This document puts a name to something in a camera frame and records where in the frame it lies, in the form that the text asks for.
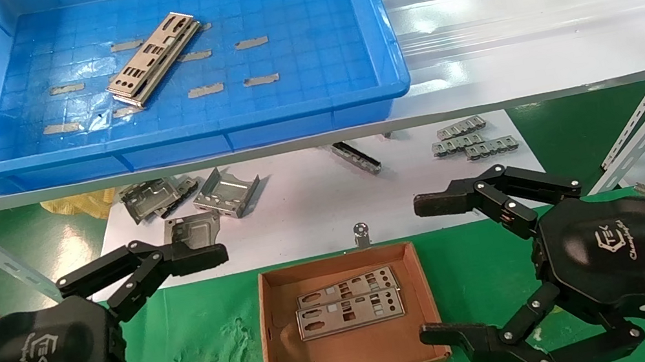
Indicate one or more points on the silver perforated metal plate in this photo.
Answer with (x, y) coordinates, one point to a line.
(379, 285)
(372, 320)
(137, 99)

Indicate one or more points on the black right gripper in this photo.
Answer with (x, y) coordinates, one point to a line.
(609, 251)

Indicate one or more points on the green table cloth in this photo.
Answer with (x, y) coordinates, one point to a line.
(203, 332)

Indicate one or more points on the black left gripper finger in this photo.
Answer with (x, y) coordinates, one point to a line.
(198, 261)

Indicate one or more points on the flat rectangular metal frame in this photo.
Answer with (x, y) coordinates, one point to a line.
(196, 228)

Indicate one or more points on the narrow metal rail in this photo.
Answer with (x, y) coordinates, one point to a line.
(358, 158)

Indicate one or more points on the yellow plastic bag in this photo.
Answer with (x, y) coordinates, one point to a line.
(77, 205)

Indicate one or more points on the white metal shelf board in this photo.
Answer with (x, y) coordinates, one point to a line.
(517, 11)

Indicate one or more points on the stacked metal plates in tray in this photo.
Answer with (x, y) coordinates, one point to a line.
(188, 22)

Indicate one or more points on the folded U-shaped metal bracket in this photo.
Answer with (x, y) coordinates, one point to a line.
(227, 197)

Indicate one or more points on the blue plastic tray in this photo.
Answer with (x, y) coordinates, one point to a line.
(306, 46)

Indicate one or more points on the grey tape strip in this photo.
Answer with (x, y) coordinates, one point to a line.
(126, 111)
(126, 45)
(261, 79)
(251, 43)
(198, 55)
(206, 90)
(62, 127)
(66, 88)
(205, 27)

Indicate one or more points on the small notched metal strip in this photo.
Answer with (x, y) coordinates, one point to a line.
(461, 127)
(457, 144)
(492, 147)

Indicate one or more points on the grey stamped metal bracket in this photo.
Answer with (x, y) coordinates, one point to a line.
(149, 200)

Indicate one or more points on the brown cardboard box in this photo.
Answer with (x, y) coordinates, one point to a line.
(351, 353)

